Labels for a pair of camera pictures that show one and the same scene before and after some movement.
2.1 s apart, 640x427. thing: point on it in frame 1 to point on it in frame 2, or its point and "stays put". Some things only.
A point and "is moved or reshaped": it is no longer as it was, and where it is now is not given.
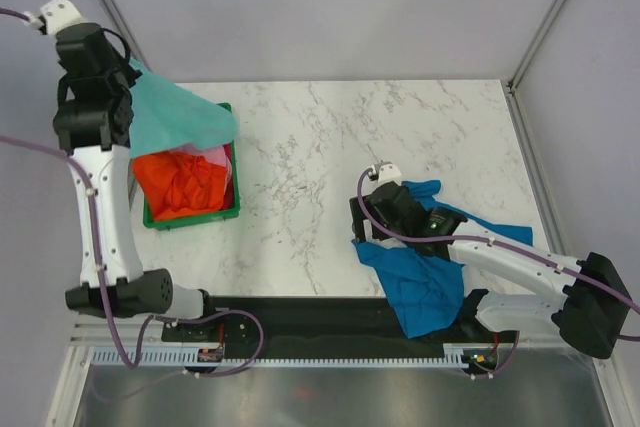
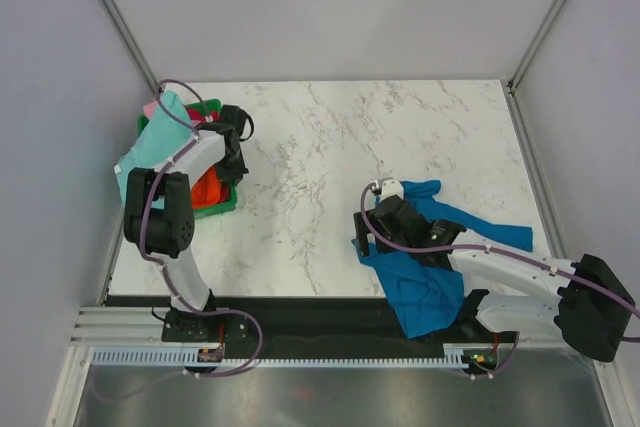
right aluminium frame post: (550, 17) stays put
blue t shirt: (426, 290) stays put
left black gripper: (130, 72) to (234, 175)
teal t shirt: (164, 115) is moved or reshaped
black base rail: (316, 321) stays put
